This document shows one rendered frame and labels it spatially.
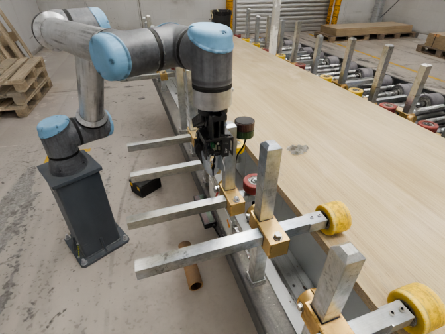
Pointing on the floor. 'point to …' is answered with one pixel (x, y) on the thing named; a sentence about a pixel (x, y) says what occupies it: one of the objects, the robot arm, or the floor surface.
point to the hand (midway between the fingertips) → (212, 170)
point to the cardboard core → (192, 272)
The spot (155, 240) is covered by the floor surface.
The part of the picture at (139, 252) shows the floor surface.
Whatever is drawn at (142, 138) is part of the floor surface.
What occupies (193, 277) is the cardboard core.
